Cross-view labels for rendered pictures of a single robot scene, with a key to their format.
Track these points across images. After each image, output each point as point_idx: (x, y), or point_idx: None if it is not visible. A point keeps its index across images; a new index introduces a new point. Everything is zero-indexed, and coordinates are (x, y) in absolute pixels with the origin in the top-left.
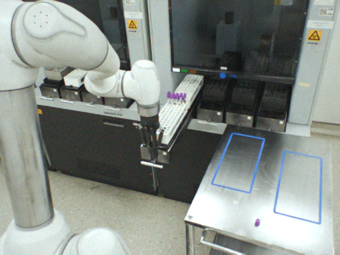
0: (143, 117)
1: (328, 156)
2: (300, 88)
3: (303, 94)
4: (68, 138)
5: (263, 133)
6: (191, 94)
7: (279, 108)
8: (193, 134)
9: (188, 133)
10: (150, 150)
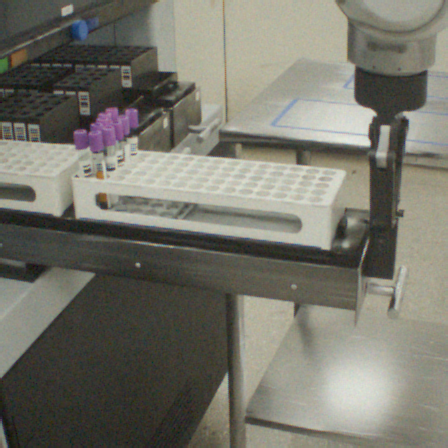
0: (425, 73)
1: (350, 64)
2: (159, 9)
3: (164, 22)
4: None
5: (270, 98)
6: (47, 144)
7: (153, 78)
8: (94, 296)
9: (86, 307)
10: (396, 232)
